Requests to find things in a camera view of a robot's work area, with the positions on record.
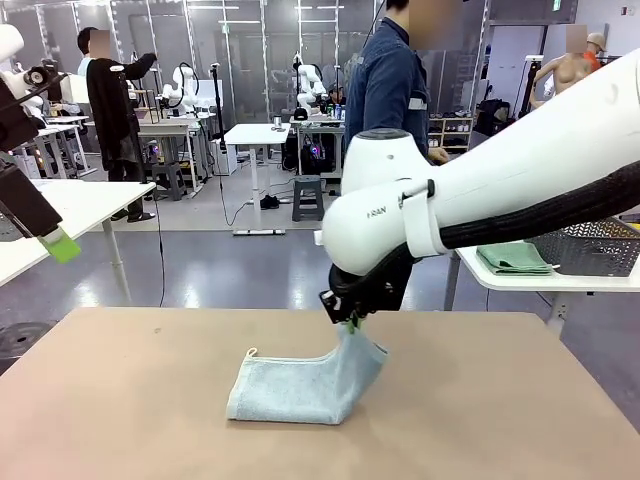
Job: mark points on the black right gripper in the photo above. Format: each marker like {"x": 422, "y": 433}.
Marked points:
{"x": 372, "y": 297}

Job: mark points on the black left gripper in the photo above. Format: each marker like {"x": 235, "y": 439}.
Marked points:
{"x": 12, "y": 115}

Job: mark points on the light blue towel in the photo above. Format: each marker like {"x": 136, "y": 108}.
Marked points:
{"x": 300, "y": 395}

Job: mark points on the green towel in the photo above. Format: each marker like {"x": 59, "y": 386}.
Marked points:
{"x": 515, "y": 257}

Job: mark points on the dark grey mesh basket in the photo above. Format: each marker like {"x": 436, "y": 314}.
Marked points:
{"x": 590, "y": 250}

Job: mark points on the white lab robot arm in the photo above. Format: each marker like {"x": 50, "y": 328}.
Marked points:
{"x": 182, "y": 80}
{"x": 310, "y": 75}

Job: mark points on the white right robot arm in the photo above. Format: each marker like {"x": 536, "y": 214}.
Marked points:
{"x": 500, "y": 175}

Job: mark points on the person's right hand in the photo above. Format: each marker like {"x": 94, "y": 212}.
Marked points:
{"x": 438, "y": 156}

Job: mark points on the person in black cardigan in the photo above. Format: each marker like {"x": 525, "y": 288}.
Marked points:
{"x": 107, "y": 110}

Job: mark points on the grey step stool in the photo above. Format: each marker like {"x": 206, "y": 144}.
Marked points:
{"x": 307, "y": 185}

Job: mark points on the black sneakers pair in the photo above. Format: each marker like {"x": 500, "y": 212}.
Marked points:
{"x": 270, "y": 202}

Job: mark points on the black floor disc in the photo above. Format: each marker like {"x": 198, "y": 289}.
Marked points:
{"x": 22, "y": 340}

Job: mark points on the black step stool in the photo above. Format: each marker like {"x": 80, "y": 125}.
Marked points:
{"x": 170, "y": 172}

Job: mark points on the white lab workbench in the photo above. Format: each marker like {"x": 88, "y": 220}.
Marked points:
{"x": 170, "y": 127}

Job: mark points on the computer tower with lights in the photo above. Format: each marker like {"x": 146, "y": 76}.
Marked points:
{"x": 312, "y": 155}

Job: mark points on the dark lab workbench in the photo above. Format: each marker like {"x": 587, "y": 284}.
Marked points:
{"x": 320, "y": 124}

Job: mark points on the white standing desk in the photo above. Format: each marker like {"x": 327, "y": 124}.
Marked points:
{"x": 255, "y": 134}

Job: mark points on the black light stand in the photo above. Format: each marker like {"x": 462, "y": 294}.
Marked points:
{"x": 222, "y": 146}

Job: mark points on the black cap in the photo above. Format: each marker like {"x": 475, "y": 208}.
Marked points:
{"x": 300, "y": 115}

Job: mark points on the wooden shoe shelf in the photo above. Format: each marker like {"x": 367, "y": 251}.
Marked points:
{"x": 452, "y": 130}

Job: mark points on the seated person with cap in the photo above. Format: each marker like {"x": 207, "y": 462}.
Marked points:
{"x": 336, "y": 95}

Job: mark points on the person in denim jacket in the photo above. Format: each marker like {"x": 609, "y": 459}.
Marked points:
{"x": 385, "y": 90}

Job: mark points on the black bag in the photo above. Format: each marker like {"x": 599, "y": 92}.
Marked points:
{"x": 492, "y": 115}

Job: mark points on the bare skin-tone mannequin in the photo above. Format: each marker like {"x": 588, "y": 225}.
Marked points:
{"x": 565, "y": 75}

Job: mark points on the orange mannequin with hat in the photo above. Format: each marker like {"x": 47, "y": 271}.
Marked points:
{"x": 596, "y": 42}

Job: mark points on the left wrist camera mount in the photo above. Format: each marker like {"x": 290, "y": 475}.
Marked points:
{"x": 30, "y": 79}

